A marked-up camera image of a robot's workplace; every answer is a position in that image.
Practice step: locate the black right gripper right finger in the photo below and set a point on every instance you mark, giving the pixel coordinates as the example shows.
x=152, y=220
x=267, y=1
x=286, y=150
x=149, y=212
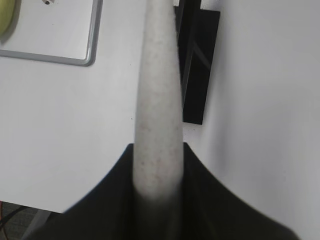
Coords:
x=212, y=212

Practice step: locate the black knife stand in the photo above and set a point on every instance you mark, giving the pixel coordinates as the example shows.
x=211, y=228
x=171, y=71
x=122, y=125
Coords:
x=196, y=37

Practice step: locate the white-handled kitchen knife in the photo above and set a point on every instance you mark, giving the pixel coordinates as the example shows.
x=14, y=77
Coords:
x=158, y=142

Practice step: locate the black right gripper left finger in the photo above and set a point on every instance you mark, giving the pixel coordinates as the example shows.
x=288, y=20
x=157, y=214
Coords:
x=105, y=213

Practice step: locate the grey-rimmed deer cutting board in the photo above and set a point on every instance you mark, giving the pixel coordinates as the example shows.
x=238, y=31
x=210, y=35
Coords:
x=54, y=31

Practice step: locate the yellow plastic banana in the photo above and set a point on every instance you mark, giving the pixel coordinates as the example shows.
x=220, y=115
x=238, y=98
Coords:
x=9, y=16

